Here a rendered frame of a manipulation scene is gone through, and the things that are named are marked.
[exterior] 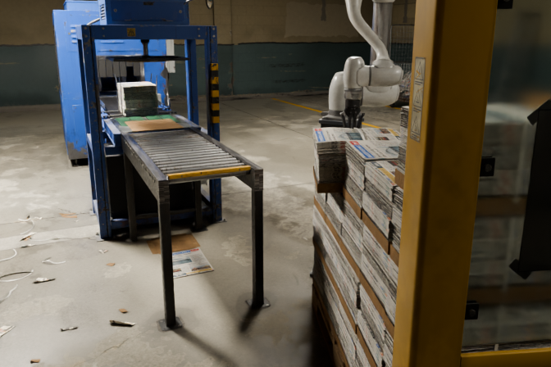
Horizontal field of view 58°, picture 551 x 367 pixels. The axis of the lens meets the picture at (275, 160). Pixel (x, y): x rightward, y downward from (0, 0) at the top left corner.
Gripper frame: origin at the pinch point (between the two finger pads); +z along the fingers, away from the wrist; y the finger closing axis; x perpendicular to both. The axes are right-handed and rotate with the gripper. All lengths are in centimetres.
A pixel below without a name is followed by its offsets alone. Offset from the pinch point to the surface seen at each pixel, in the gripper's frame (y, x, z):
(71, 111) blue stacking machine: -231, 331, 30
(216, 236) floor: -72, 108, 96
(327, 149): -24, -51, -6
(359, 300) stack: -18, -84, 44
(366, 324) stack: -18, -95, 47
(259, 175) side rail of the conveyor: -47, 4, 20
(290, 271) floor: -24, 44, 96
